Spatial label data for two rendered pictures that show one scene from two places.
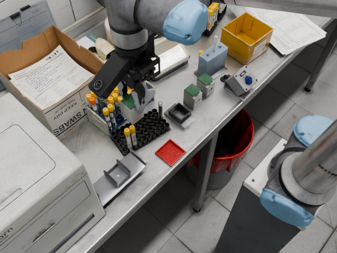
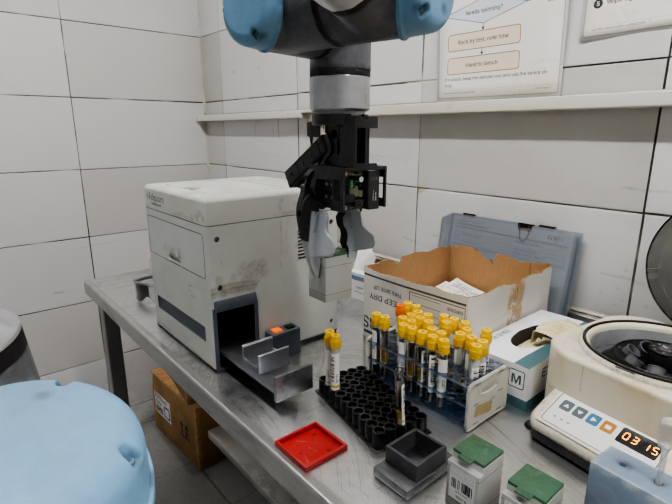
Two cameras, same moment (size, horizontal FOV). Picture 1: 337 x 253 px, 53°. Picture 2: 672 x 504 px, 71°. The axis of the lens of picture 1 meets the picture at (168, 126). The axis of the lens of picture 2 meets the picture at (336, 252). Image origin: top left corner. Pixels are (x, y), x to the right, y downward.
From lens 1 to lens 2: 0.95 m
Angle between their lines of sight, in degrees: 82
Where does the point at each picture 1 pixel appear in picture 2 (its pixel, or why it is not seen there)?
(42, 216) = (176, 228)
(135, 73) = (312, 167)
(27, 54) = (493, 276)
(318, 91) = not seen: outside the picture
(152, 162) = (294, 422)
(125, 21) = not seen: hidden behind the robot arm
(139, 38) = (312, 89)
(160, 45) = (604, 383)
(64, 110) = (385, 300)
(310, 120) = (101, 425)
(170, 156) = (302, 446)
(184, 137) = (352, 475)
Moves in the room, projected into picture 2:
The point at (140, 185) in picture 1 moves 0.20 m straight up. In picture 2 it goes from (249, 405) to (243, 279)
